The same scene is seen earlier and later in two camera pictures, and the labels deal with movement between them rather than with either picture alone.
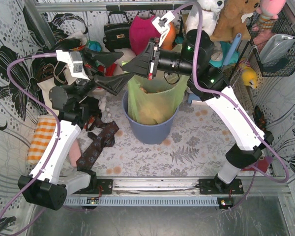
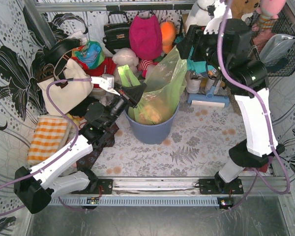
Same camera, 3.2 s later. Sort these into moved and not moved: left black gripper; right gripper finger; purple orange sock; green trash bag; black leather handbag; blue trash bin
Moved: left black gripper; right gripper finger
Not moved: blue trash bin; purple orange sock; black leather handbag; green trash bag
